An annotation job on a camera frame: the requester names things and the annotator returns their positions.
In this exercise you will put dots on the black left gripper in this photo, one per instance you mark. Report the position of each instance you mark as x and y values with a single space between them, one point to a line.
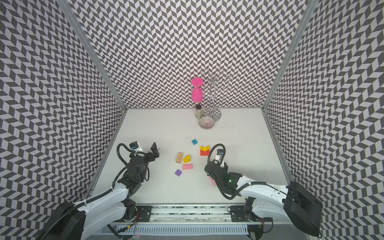
155 152

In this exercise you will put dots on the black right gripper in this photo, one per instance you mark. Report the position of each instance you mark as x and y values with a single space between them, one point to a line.
210 169

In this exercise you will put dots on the red arch wood block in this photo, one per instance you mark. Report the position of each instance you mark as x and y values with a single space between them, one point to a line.
204 153

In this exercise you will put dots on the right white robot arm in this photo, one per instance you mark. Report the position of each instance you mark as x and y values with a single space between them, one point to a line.
291 203

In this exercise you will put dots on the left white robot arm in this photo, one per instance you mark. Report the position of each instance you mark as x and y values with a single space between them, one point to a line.
80 220

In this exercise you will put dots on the natural wood block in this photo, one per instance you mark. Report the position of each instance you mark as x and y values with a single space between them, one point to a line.
179 157

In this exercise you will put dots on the yellow triangular wood block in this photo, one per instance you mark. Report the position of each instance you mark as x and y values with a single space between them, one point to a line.
187 159

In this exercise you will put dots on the pink rectangular wood block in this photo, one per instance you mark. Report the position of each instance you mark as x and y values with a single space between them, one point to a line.
188 166

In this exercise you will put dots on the purple wood cube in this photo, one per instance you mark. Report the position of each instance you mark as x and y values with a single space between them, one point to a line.
178 172

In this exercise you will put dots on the striped ceramic bowl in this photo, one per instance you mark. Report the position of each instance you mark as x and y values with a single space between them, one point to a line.
206 122

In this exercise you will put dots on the glass spice jar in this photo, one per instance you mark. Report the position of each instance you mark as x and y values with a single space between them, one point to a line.
199 111

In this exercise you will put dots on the pink lamp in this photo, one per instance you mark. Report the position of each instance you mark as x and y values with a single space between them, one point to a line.
197 92

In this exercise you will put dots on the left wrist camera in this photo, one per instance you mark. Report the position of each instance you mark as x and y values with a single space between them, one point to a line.
134 147

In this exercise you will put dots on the metal base rail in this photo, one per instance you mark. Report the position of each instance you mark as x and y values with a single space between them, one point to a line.
198 220

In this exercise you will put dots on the chrome wire stand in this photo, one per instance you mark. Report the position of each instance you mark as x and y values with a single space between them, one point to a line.
215 79

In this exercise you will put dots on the left corner metal post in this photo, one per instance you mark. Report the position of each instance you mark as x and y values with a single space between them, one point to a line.
69 14

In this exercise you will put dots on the corner metal post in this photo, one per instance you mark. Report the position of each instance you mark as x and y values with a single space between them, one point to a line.
69 14
309 11

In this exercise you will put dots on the right corner metal post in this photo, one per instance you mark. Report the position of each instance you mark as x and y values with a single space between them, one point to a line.
309 11

